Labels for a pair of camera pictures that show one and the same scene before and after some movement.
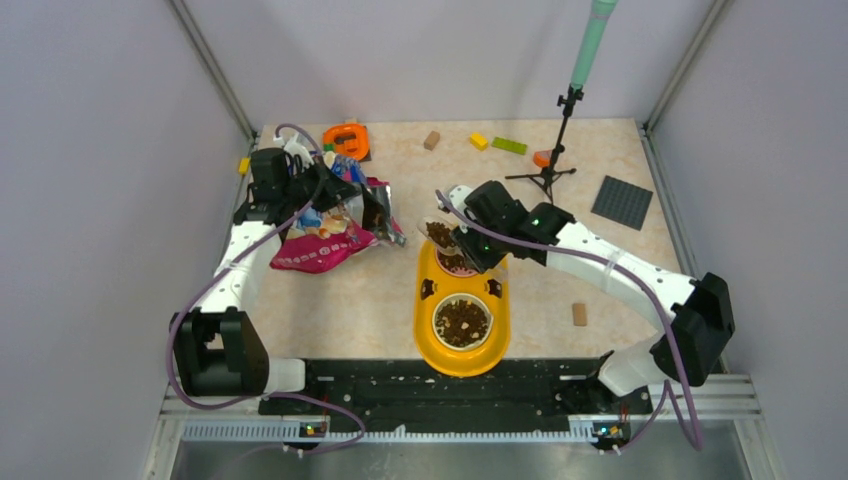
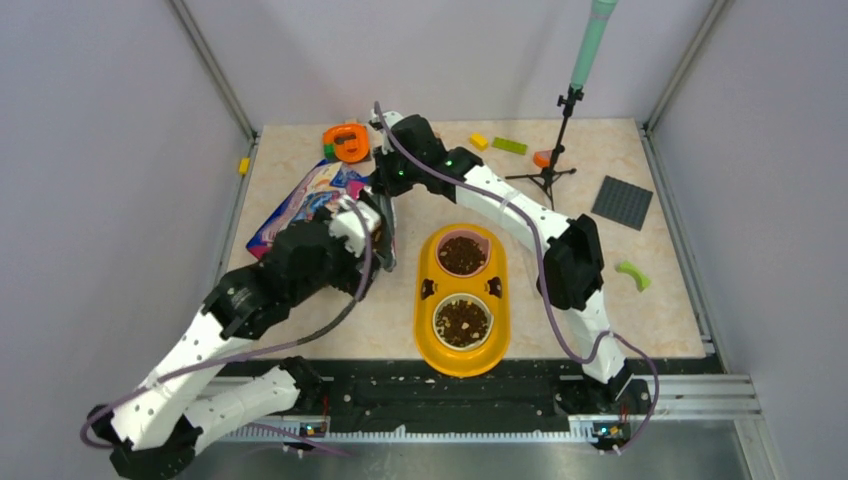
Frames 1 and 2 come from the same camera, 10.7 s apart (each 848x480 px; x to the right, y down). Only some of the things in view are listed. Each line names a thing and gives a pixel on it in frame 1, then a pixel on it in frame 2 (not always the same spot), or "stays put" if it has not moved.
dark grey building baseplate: (622, 202) stays put
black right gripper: (465, 239) to (384, 184)
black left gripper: (332, 188) to (351, 279)
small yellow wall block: (244, 165) stays put
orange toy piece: (542, 158) stays put
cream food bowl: (462, 322) stays put
